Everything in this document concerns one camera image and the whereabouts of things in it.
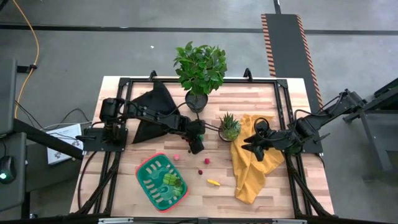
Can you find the black computer mouse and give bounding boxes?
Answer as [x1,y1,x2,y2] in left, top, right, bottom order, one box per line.
[0,155,17,185]

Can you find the black cloth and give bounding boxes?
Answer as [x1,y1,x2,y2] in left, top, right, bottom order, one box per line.
[129,80,183,144]

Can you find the black desk beam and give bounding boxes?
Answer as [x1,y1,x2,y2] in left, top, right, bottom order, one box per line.
[12,118,85,161]

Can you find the yellow cable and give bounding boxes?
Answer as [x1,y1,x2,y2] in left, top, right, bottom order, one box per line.
[11,0,40,119]

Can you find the black metal table frame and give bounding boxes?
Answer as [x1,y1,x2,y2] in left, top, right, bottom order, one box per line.
[70,70,336,218]

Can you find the yellow cloth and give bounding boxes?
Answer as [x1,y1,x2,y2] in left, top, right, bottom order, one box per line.
[229,114,285,205]

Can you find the silver aluminium rail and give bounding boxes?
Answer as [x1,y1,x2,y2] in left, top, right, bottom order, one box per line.
[272,218,308,224]
[98,217,135,224]

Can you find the grey metal cart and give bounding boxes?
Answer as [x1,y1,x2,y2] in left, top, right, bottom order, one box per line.
[343,77,398,182]

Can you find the thick black power cable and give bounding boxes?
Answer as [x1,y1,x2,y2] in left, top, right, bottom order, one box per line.
[76,150,98,210]

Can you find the green basket with orange rim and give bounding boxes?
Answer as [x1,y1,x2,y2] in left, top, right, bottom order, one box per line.
[135,152,190,213]

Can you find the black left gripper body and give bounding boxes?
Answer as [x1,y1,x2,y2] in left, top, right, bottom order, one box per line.
[179,115,201,141]

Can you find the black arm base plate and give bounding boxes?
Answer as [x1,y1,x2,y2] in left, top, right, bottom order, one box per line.
[81,127,128,153]
[277,129,331,155]

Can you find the grey desk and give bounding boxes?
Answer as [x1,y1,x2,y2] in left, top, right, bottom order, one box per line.
[0,58,28,213]

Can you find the black floor mat striped edges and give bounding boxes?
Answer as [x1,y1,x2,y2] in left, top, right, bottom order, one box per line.
[260,13,326,119]

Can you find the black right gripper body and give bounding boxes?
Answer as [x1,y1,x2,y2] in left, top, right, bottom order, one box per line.
[261,129,296,153]

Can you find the light green toy pepper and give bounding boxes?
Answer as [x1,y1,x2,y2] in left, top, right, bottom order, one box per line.
[164,173,178,187]

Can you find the leafy plant in black pot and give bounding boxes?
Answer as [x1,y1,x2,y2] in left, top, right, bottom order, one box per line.
[173,40,228,114]

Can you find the black cable clamp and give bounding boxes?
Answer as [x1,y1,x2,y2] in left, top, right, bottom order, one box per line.
[17,63,38,74]

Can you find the white booklet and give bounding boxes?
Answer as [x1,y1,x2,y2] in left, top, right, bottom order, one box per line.
[45,123,84,166]

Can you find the succulents in black bowl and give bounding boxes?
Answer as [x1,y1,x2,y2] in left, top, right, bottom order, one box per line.
[218,112,242,143]

